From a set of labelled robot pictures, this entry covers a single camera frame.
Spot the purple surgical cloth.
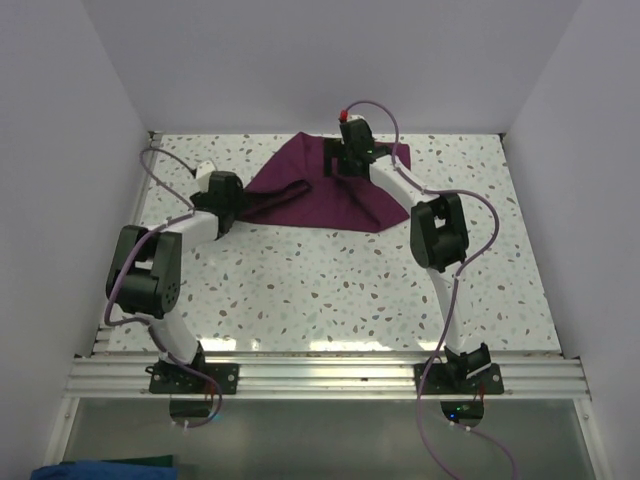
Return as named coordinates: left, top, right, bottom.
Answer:
left=240, top=132, right=409, bottom=233

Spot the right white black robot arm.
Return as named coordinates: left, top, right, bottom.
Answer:
left=324, top=111, right=491, bottom=394

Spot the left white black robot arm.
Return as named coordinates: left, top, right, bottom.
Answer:
left=104, top=171, right=245, bottom=393

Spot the blue cloth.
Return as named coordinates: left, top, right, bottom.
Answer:
left=30, top=461, right=178, bottom=480

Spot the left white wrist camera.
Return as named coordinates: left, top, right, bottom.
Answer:
left=194, top=160, right=217, bottom=193

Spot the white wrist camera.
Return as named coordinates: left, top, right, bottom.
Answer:
left=338, top=109, right=365, bottom=124
left=194, top=160, right=217, bottom=193

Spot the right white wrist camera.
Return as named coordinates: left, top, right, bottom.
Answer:
left=338, top=109, right=365, bottom=124

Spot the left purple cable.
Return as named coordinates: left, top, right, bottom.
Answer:
left=102, top=147, right=226, bottom=429

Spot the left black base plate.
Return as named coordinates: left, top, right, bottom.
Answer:
left=145, top=361, right=240, bottom=395

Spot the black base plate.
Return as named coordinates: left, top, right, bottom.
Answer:
left=145, top=361, right=240, bottom=395
left=413, top=362, right=505, bottom=396

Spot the aluminium left side rail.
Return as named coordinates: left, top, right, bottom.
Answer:
left=93, top=131, right=163, bottom=351

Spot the aluminium rail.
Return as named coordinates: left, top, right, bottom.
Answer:
left=93, top=131, right=163, bottom=351
left=63, top=352, right=591, bottom=400

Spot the aluminium front rail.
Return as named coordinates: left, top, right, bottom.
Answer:
left=63, top=352, right=591, bottom=400

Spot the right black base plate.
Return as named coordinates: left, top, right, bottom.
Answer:
left=413, top=362, right=505, bottom=396

